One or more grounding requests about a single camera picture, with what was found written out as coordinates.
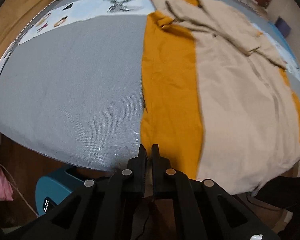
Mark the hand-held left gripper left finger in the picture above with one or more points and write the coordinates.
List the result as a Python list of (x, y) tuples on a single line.
[(137, 165)]

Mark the bed with grey sheet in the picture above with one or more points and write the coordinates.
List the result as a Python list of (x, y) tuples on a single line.
[(77, 80)]

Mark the purple mat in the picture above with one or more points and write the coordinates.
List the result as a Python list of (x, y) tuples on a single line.
[(283, 27)]

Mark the person's left leg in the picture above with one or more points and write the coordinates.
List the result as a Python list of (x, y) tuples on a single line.
[(285, 190)]

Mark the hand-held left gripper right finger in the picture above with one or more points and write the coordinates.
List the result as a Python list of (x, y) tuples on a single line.
[(160, 165)]

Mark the beige and mustard hooded jacket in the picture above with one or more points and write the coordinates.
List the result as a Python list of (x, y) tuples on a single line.
[(227, 92)]

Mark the blue plastic stool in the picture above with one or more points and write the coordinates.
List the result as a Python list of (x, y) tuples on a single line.
[(57, 187)]

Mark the wooden headboard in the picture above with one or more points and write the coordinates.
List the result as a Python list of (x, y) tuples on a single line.
[(12, 17)]

